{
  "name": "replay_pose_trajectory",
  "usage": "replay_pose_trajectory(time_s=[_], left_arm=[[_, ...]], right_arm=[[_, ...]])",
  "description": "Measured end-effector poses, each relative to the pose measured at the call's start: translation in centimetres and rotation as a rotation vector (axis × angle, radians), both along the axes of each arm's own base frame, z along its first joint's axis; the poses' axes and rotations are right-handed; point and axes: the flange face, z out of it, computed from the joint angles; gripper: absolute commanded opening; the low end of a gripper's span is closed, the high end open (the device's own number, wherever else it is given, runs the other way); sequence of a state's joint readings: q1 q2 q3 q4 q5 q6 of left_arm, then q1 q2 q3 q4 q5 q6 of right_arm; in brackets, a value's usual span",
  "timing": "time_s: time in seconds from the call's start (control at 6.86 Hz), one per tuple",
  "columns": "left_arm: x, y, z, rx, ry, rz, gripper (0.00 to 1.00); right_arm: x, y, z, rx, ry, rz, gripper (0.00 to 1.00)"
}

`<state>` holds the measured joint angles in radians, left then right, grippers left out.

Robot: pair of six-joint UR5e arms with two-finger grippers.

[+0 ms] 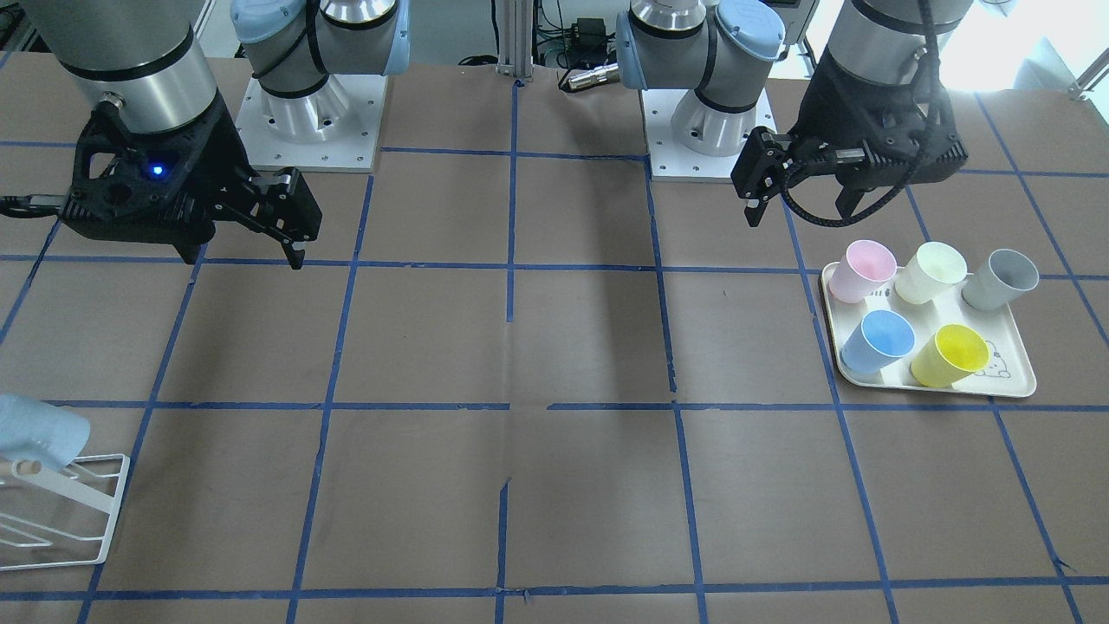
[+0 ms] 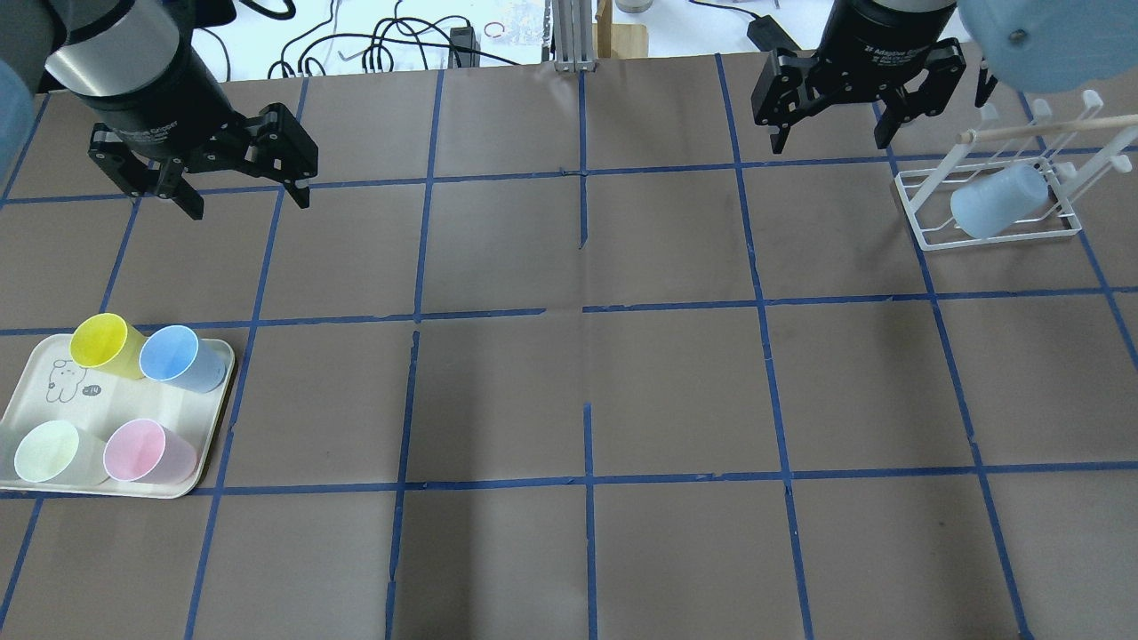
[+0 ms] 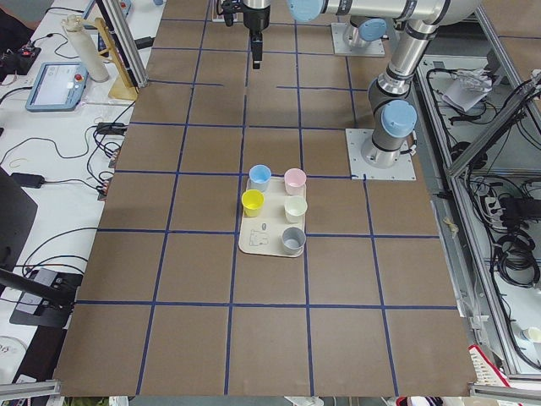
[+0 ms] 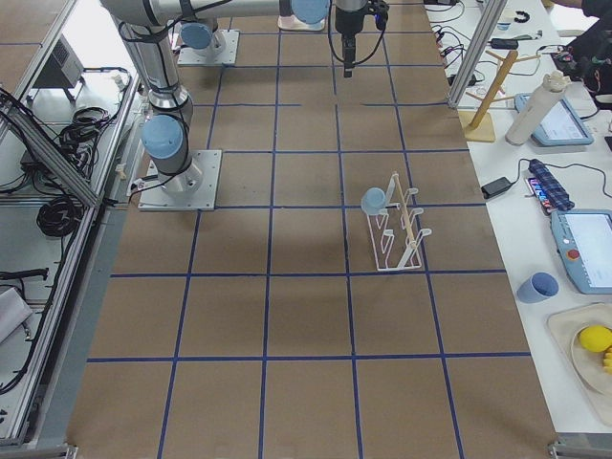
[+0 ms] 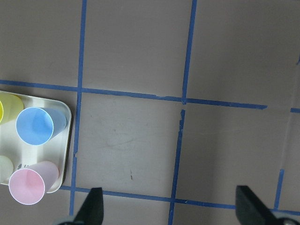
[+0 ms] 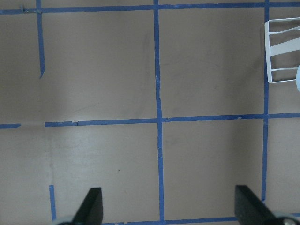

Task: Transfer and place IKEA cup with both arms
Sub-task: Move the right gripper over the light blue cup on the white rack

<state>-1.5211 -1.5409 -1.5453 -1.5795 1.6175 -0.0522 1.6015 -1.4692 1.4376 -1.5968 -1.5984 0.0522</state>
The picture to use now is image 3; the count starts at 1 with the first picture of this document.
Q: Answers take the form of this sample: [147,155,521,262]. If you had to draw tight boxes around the grey blue plastic cup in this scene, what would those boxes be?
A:
[281,227,306,255]

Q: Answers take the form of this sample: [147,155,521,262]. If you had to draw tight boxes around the light blue plastic cup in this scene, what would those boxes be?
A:
[249,164,271,192]

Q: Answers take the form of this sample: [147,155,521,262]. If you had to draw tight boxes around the pink plastic cup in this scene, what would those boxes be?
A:
[284,167,307,195]

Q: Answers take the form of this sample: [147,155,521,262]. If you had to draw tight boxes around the yellow plastic cup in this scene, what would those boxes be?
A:
[241,189,265,217]

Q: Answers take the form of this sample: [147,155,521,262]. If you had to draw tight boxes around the cream white plastic cup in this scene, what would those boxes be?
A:
[284,195,308,223]

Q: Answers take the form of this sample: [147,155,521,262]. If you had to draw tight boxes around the wooden stand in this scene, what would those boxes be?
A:
[84,18,138,102]

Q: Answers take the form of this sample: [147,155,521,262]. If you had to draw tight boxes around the white cylindrical bottle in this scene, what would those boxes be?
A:
[62,14,109,83]

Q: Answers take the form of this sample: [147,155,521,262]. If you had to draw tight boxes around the beige plastic tray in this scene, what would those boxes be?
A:
[238,177,305,258]

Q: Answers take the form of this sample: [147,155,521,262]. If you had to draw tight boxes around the blue teach pendant tablet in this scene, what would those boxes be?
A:
[25,62,88,112]

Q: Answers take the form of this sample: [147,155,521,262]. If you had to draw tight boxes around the crumpled white paper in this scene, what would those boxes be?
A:
[441,69,493,112]

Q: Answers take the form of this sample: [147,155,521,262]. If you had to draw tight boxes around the black power adapter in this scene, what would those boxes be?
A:
[10,173,46,189]

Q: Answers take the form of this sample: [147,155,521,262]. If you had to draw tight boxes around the black monitor stand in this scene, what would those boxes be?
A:
[0,167,84,331]

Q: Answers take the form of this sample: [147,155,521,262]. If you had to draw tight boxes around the aluminium frame post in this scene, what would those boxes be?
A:
[96,0,148,88]

